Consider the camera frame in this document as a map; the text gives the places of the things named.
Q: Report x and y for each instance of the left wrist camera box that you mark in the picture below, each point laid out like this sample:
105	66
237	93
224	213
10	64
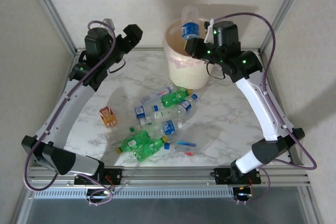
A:
109	22

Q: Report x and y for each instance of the aluminium table edge rail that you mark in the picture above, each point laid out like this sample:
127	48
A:
271	82
147	49
75	57

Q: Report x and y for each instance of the small clear bottle green label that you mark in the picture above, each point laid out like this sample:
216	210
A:
143	121

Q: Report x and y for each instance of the clear bottle pink label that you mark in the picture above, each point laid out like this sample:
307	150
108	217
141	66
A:
162	93

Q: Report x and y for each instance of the aluminium frame leg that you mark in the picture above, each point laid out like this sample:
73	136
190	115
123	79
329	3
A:
313	208
22	208

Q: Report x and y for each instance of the orange juice carton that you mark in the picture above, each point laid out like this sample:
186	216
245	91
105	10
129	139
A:
107	116

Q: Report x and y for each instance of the clear bottle green white label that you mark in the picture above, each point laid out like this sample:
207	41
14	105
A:
162	114

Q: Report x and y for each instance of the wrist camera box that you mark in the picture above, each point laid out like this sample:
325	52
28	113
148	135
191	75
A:
209	28
109	22

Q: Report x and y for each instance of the cream plastic waste bin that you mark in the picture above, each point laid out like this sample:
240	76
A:
183	77

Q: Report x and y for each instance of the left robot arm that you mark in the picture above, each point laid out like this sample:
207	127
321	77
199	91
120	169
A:
65	108

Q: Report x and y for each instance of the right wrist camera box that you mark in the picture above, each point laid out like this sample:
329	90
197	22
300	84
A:
209	28

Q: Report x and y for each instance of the clear bottle large blue label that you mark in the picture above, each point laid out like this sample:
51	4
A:
190	28

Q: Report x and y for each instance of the green soda bottle yellow cap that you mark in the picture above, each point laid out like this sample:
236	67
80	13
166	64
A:
147	150
173	98
131	142

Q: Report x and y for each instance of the pink plastic bin liner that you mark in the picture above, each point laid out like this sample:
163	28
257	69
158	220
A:
181	62

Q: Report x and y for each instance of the aluminium frame post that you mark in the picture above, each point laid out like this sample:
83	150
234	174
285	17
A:
283	11
52	11

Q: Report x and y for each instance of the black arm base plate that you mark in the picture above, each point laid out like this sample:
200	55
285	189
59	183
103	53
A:
115	175
221	175

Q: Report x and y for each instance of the wide aluminium mounting rail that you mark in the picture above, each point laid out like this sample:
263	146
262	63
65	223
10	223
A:
168	175

